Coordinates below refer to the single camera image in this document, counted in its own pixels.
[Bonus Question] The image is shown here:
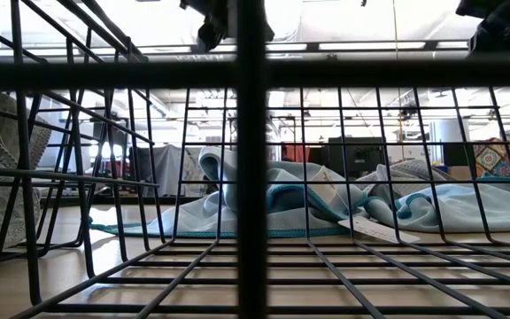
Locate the light blue microfiber towel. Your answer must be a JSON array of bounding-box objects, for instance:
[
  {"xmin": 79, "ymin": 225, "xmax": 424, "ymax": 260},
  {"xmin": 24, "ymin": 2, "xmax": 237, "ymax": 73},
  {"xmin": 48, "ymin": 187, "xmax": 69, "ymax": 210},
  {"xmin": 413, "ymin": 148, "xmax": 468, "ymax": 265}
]
[
  {"xmin": 337, "ymin": 176, "xmax": 510, "ymax": 245},
  {"xmin": 89, "ymin": 145, "xmax": 360, "ymax": 239}
]

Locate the white pillar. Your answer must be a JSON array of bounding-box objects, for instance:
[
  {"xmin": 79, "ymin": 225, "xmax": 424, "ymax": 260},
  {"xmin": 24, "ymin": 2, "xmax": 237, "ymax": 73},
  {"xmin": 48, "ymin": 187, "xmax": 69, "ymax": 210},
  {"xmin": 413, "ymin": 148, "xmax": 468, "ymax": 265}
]
[{"xmin": 429, "ymin": 118, "xmax": 471, "ymax": 167}]

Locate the grey cloth cover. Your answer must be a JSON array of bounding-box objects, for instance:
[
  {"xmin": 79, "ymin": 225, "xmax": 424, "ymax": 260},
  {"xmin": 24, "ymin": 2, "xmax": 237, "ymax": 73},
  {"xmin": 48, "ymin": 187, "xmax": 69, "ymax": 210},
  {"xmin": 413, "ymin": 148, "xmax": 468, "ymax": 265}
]
[{"xmin": 128, "ymin": 144, "xmax": 194, "ymax": 198}]

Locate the brown cardboard box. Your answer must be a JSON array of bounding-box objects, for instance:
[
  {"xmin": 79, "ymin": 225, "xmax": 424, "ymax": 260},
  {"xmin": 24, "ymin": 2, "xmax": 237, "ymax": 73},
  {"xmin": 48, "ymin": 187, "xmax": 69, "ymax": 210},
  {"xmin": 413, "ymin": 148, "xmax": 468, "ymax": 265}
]
[{"xmin": 447, "ymin": 166, "xmax": 473, "ymax": 181}]

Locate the red cabinet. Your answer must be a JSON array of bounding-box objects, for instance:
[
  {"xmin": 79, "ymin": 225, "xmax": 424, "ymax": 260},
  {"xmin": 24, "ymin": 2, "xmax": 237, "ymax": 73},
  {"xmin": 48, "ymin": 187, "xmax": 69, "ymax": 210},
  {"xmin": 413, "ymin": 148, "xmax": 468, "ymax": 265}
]
[{"xmin": 281, "ymin": 144, "xmax": 312, "ymax": 163}]

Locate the black monitor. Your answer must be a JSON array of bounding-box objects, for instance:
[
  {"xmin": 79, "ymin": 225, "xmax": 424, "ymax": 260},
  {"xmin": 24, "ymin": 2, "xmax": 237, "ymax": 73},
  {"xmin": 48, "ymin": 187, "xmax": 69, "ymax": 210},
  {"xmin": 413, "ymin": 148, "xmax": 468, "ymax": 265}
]
[{"xmin": 321, "ymin": 136, "xmax": 388, "ymax": 178}]

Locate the black aluminium table frame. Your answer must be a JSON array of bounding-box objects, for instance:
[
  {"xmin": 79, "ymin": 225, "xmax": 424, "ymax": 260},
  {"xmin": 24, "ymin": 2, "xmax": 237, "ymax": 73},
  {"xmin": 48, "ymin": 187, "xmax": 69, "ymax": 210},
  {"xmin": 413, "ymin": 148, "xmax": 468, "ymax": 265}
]
[{"xmin": 40, "ymin": 194, "xmax": 203, "ymax": 206}]

